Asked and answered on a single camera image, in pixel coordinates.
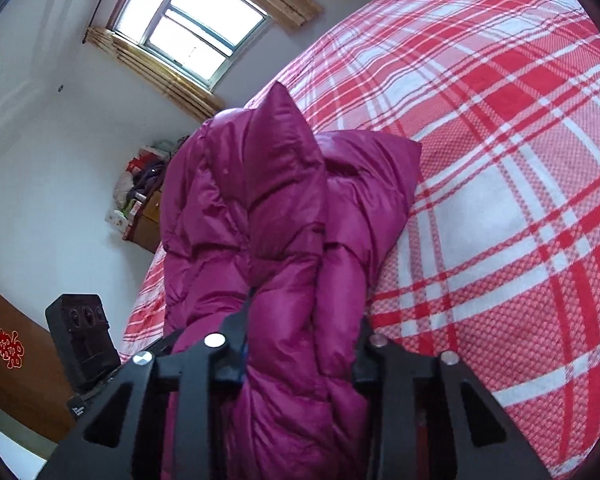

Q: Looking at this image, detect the beige curtain left of window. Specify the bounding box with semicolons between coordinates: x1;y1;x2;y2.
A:
85;26;224;124

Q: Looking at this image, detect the clutter pile on desk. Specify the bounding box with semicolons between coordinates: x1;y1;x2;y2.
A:
105;136;188;237

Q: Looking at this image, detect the magenta puffer down jacket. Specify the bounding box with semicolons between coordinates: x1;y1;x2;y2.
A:
160;84;422;479

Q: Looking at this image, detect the wooden desk with drawers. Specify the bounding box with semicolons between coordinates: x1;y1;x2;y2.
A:
122;190;161;254

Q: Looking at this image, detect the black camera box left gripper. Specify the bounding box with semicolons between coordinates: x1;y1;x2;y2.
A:
45;294;121;393

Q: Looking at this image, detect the brown wooden door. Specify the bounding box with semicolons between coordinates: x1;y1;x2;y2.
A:
0;295;74;442

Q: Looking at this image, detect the red white plaid bedspread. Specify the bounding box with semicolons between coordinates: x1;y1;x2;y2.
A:
121;0;600;479

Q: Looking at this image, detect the far window with frame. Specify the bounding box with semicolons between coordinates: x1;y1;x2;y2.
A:
112;0;268;90

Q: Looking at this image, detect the red double happiness decal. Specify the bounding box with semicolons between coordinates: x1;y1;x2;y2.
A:
0;328;26;370

